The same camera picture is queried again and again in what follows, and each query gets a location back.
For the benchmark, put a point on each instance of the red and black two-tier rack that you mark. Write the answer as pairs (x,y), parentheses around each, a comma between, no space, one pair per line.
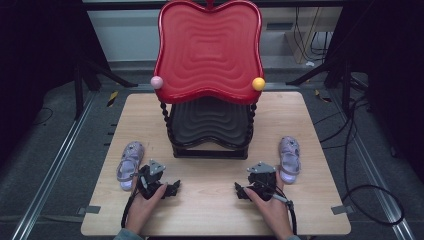
(208,50)

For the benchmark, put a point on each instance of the grey tape piece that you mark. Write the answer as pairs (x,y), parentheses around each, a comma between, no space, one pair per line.
(342,209)
(89,209)

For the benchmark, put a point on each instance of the person's right hand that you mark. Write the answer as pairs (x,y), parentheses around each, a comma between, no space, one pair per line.
(275,215)

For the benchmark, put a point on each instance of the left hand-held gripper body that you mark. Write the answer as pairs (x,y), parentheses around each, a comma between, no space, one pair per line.
(150,180)

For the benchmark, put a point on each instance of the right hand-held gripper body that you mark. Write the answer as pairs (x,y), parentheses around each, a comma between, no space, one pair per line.
(263,181)

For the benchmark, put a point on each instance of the person's left hand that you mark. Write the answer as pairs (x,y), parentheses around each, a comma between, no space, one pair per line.
(141,213)

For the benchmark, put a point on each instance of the yellow and black tape strip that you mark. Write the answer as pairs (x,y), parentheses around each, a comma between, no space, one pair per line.
(112,99)
(322,96)

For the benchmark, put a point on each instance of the aluminium floor rail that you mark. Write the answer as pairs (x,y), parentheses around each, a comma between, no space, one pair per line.
(50,173)
(373,173)

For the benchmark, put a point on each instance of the black metal stand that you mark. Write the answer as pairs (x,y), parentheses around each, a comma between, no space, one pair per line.
(78,90)
(336,71)

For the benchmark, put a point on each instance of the lilac child sandal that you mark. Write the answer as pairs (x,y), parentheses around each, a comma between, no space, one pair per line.
(289,156)
(128,160)

